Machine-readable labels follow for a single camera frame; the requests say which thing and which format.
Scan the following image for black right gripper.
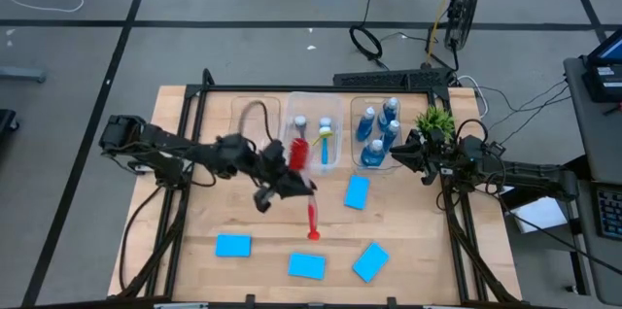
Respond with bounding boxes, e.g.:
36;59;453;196
391;136;466;187

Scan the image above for red and pink dish brush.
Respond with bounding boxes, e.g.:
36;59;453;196
287;136;323;242

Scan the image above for clear bin with handles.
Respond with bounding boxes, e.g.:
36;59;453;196
349;94;408;173
227;94;283;155

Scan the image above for white paper sheet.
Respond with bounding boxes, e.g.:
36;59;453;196
509;187;569;235

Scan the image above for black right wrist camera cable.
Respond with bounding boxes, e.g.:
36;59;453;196
454;118;490;148

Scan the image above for black hanging cable with coil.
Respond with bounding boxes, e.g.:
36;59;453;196
348;0;390;70

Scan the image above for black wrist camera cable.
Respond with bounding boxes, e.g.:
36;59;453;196
454;118;490;148
240;98;274;145

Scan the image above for grey floor bar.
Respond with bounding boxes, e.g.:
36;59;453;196
0;65;48;85

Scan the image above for teal dish brush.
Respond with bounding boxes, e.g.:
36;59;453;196
318;115;332;167

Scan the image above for black floor fan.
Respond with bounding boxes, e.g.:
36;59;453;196
443;0;483;52

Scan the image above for black perforated metal bar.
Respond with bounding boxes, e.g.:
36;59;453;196
332;68;456;89

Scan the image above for black floor stand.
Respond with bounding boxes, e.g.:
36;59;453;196
0;108;20;136

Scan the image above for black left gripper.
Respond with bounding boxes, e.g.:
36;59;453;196
252;143;317;213

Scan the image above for tall clear plastic bin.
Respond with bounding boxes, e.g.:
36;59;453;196
281;90;345;177

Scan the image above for black left wrist camera cable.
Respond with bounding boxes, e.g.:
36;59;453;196
240;98;274;145

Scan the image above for grey desk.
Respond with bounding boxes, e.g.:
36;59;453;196
563;55;622;306

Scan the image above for blue sponge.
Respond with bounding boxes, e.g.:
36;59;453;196
343;174;371;212
215;233;253;258
287;252;327;282
352;242;391;285

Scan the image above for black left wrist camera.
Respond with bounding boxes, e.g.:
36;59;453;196
264;139;289;164

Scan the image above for black keyboard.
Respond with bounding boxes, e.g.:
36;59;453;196
595;183;622;242

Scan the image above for yellow hanging cord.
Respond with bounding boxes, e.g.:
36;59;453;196
426;0;463;66

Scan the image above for black box with label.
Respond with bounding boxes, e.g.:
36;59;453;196
581;63;622;104

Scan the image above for laptop with blue screen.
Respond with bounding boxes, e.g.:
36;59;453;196
585;26;622;70

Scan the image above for grey spoon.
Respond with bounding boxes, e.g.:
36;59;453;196
294;114;308;143

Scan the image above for green plant in white pot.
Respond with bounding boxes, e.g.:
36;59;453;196
415;104;457;138

